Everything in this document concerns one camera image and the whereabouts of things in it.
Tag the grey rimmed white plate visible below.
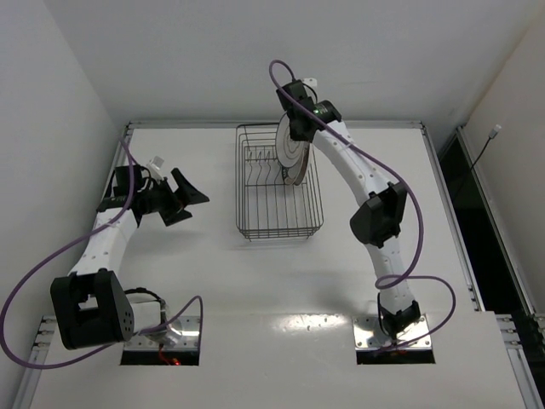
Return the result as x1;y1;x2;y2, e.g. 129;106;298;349
275;114;306;170

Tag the green rimmed white plate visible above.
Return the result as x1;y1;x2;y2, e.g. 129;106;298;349
280;165;298;186

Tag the orange sunburst pattern plate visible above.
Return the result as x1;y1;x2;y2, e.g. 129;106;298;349
294;144;310;186

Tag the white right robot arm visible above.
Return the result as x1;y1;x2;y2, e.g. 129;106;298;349
275;80;421;338

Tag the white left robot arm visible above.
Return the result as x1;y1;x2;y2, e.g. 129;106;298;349
50;164;209;350

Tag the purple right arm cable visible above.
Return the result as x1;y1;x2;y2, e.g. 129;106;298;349
268;59;456;354

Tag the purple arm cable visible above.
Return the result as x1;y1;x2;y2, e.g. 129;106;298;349
0;135;204;368
268;59;456;354

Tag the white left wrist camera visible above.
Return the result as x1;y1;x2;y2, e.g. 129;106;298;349
146;156;164;181

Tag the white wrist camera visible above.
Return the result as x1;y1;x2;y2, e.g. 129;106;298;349
301;78;318;88
146;156;164;181

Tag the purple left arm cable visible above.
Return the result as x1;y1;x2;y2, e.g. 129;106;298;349
0;135;204;368

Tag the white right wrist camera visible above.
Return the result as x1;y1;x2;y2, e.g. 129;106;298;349
301;78;318;88

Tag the metal wire dish rack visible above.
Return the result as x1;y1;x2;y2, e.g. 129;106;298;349
235;123;324;241

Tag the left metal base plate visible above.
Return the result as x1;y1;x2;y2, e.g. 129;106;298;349
123;316;202;353

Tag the metal base plate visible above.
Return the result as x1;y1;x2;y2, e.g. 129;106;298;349
353;315;433;352
123;316;202;353

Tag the black wall cable with plug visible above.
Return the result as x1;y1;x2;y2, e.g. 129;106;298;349
470;124;502;170

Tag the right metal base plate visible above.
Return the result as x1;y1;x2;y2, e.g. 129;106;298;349
353;315;433;352

